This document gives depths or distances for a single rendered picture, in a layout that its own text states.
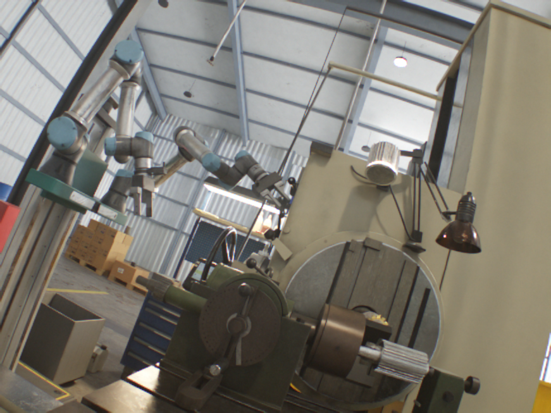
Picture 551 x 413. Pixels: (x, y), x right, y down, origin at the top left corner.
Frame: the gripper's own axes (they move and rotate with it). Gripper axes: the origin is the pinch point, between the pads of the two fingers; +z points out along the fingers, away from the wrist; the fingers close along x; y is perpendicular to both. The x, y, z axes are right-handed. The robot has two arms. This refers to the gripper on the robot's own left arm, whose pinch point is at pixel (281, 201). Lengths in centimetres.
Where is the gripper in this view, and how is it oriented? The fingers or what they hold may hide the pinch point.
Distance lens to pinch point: 154.2
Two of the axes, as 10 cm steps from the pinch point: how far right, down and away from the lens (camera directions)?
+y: 0.6, -5.5, -8.3
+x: 7.8, -4.9, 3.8
